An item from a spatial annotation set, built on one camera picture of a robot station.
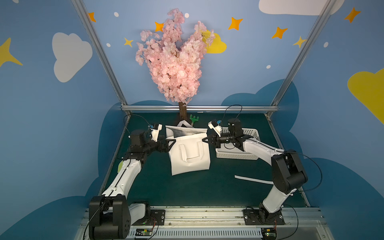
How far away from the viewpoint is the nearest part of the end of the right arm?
71cm

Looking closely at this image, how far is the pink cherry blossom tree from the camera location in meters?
0.65

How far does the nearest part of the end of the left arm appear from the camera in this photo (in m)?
0.63

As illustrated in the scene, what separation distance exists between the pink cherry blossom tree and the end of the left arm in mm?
280
